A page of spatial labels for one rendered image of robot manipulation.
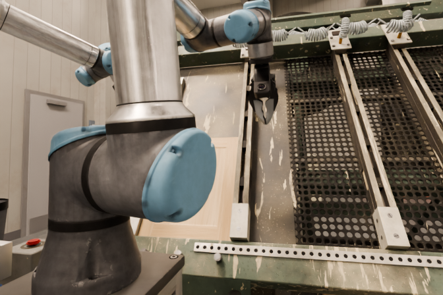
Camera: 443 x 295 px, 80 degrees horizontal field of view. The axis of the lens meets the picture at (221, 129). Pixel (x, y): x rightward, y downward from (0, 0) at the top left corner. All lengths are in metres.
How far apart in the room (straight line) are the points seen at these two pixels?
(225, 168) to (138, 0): 0.92
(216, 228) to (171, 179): 0.78
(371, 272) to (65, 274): 0.82
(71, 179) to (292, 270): 0.74
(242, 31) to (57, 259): 0.56
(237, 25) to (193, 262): 0.77
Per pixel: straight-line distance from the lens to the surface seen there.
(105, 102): 5.74
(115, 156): 0.33
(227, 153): 1.21
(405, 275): 1.03
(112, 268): 0.44
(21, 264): 1.07
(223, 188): 1.12
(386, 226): 1.04
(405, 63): 1.61
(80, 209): 0.43
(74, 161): 0.41
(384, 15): 2.27
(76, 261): 0.44
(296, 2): 9.15
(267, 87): 0.74
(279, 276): 0.96
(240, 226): 0.99
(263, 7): 0.78
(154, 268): 0.50
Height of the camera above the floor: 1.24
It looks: 4 degrees up
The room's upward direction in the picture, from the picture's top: 1 degrees counter-clockwise
